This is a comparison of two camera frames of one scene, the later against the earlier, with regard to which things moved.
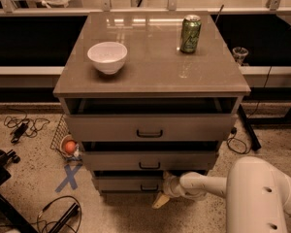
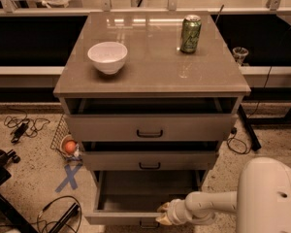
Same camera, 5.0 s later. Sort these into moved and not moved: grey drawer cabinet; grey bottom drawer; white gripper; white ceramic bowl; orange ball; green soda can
Moved: grey bottom drawer; white gripper
Not moved: orange ball; green soda can; grey drawer cabinet; white ceramic bowl
